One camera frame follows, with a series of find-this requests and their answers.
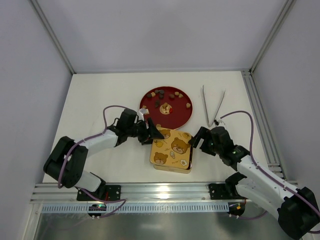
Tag metal tongs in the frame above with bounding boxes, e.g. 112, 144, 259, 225
201, 85, 226, 128

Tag silver square box lid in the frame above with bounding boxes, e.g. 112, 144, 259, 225
149, 127, 192, 162

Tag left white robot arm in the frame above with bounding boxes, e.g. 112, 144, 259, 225
43, 107, 164, 202

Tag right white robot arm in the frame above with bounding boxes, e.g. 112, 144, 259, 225
188, 126, 320, 240

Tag gold chocolate box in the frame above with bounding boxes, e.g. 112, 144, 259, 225
150, 148, 193, 174

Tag round red plate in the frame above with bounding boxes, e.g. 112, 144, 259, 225
139, 86, 193, 130

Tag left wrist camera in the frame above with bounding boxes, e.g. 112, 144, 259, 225
137, 106, 150, 120

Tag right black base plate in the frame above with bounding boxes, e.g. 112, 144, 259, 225
208, 182, 251, 200

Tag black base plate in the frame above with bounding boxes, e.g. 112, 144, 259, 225
208, 182, 251, 200
76, 184, 122, 202

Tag aluminium mounting rail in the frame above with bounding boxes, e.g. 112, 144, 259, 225
29, 180, 305, 204

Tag white slotted cable duct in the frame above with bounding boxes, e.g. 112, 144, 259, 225
41, 201, 229, 214

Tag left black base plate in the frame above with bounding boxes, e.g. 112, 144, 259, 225
76, 184, 122, 202

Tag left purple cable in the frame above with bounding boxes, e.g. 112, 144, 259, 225
56, 104, 128, 218

